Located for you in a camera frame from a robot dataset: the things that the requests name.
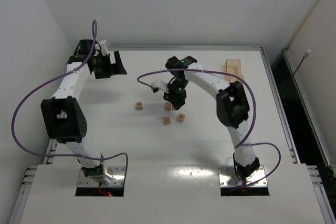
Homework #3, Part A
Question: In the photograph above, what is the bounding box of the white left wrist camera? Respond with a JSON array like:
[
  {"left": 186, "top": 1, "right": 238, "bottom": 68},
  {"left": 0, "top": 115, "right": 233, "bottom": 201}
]
[{"left": 98, "top": 39, "right": 109, "bottom": 56}]

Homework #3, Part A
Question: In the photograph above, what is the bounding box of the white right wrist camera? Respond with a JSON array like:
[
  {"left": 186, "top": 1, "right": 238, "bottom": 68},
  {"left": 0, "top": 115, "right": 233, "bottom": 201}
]
[{"left": 151, "top": 80, "right": 169, "bottom": 93}]

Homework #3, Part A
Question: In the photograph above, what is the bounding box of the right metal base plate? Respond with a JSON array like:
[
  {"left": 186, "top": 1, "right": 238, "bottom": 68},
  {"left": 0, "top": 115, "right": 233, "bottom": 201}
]
[{"left": 218, "top": 166, "right": 268, "bottom": 188}]

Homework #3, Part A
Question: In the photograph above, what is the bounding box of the metal base plate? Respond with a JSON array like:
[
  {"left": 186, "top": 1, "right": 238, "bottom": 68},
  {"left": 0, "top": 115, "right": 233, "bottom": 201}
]
[
  {"left": 77, "top": 166, "right": 126, "bottom": 188},
  {"left": 218, "top": 166, "right": 268, "bottom": 188}
]

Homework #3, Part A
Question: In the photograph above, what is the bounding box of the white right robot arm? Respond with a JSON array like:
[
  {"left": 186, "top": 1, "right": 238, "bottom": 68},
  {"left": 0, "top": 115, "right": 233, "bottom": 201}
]
[{"left": 163, "top": 56, "right": 260, "bottom": 182}]

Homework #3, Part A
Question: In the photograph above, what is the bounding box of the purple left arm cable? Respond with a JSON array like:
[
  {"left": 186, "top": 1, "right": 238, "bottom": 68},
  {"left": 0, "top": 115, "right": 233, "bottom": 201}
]
[{"left": 10, "top": 19, "right": 129, "bottom": 177}]

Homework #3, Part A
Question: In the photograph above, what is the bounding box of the wood block with bars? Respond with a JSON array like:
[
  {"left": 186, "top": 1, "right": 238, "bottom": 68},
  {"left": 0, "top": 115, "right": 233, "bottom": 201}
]
[{"left": 176, "top": 113, "right": 185, "bottom": 123}]

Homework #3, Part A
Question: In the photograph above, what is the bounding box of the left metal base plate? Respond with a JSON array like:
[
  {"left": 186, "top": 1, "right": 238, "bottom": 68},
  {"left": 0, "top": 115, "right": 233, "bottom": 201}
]
[{"left": 77, "top": 166, "right": 126, "bottom": 188}]

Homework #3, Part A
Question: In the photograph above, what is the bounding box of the black wall cable with plug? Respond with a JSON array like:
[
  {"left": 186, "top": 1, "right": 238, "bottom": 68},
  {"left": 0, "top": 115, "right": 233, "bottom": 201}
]
[{"left": 291, "top": 49, "right": 311, "bottom": 75}]

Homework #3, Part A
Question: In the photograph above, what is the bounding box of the wood block letter H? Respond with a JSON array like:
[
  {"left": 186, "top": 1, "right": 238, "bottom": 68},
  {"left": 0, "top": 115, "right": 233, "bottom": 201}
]
[{"left": 135, "top": 102, "right": 143, "bottom": 110}]

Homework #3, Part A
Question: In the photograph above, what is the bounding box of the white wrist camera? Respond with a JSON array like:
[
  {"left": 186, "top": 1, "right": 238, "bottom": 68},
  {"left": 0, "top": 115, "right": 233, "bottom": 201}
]
[
  {"left": 98, "top": 39, "right": 109, "bottom": 56},
  {"left": 151, "top": 80, "right": 169, "bottom": 93}
]

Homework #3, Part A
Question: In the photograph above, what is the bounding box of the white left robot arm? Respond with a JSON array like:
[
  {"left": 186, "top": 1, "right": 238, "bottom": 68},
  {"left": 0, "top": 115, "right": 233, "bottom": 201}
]
[{"left": 40, "top": 40, "right": 127, "bottom": 185}]

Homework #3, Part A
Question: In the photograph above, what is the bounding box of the clear plastic block container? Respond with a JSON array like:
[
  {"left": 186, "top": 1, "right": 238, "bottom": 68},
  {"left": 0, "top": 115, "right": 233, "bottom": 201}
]
[{"left": 224, "top": 59, "right": 244, "bottom": 82}]

